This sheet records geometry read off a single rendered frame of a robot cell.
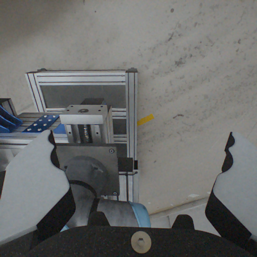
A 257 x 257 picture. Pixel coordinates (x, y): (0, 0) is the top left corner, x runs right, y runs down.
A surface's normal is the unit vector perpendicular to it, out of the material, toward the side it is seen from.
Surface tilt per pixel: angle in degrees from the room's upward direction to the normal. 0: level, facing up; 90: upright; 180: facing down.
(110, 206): 102
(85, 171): 72
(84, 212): 81
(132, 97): 0
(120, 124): 0
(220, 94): 0
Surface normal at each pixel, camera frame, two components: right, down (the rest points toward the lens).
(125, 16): -0.05, 0.48
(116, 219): 0.09, -0.68
